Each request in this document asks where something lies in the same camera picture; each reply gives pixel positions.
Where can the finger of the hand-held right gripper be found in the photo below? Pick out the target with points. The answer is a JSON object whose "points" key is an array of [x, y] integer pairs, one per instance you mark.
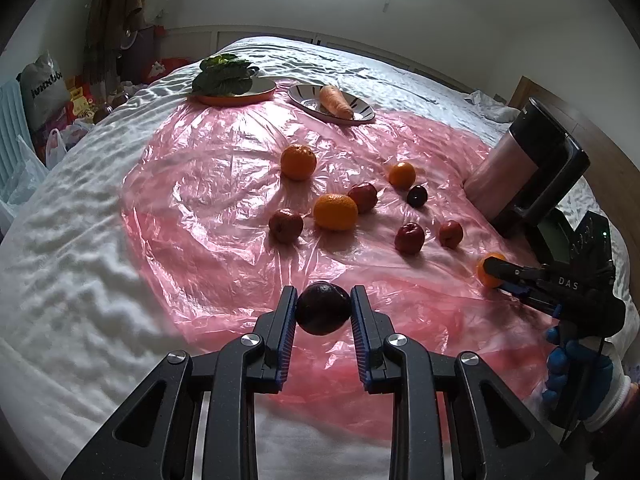
{"points": [[515, 271], [530, 300]]}

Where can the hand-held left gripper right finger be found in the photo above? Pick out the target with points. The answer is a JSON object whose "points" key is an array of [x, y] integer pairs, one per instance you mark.
{"points": [[358, 340]]}

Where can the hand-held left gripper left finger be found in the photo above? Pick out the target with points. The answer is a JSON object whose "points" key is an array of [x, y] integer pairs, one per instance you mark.
{"points": [[289, 340]]}

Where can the small orange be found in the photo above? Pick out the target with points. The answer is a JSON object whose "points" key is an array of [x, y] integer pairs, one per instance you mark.
{"points": [[484, 274], [402, 175]]}

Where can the dark purple plum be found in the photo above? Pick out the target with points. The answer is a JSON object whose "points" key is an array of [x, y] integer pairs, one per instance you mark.
{"points": [[416, 195], [323, 309]]}

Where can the green tray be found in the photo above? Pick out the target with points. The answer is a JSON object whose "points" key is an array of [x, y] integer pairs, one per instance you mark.
{"points": [[552, 235]]}

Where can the small red apple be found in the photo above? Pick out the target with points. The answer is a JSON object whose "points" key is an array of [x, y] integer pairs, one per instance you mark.
{"points": [[363, 196], [409, 237], [450, 233], [286, 225]]}

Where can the large orange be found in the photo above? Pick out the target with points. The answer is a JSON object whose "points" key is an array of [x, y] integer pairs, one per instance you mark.
{"points": [[298, 161], [335, 211]]}

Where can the person's right hand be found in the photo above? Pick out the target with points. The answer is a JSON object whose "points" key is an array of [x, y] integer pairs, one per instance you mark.
{"points": [[555, 360]]}

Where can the black and steel kettle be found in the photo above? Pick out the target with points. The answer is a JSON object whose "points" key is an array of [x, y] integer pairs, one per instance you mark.
{"points": [[505, 170]]}

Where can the wooden headboard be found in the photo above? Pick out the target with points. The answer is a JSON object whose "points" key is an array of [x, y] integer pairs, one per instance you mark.
{"points": [[600, 130]]}

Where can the white pillow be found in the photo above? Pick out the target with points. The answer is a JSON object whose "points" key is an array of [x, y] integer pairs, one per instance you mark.
{"points": [[492, 105]]}

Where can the pink plastic sheet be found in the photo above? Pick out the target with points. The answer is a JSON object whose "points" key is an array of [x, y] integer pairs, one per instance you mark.
{"points": [[210, 185]]}

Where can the carrot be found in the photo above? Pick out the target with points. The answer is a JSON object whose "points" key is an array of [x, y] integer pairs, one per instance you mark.
{"points": [[335, 100]]}

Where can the striped white plate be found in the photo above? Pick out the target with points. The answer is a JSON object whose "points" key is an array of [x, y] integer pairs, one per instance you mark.
{"points": [[305, 97]]}

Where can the orange plate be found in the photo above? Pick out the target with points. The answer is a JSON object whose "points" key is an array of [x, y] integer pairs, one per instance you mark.
{"points": [[261, 91]]}

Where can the green leafy vegetable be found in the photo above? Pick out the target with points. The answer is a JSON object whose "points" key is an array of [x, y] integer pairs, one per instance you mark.
{"points": [[220, 77]]}

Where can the red bag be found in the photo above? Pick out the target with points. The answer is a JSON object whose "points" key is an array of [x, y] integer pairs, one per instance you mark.
{"points": [[170, 67]]}

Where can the white plastic bag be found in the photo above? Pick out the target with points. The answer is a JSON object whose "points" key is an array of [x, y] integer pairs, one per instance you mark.
{"points": [[56, 147]]}

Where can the yellow boxes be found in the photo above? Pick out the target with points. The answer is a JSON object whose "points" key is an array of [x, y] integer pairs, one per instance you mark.
{"points": [[80, 100]]}

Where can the purple cabinet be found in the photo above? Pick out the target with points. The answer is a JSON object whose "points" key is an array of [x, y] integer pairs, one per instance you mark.
{"points": [[146, 55]]}

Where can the white printed bag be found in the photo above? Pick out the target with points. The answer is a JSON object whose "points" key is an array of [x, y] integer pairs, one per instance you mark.
{"points": [[45, 90]]}

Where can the light blue rack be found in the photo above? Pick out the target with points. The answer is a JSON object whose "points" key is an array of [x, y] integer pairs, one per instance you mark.
{"points": [[10, 125]]}

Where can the brown hanging coat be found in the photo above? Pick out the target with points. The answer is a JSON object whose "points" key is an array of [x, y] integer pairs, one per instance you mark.
{"points": [[120, 5]]}

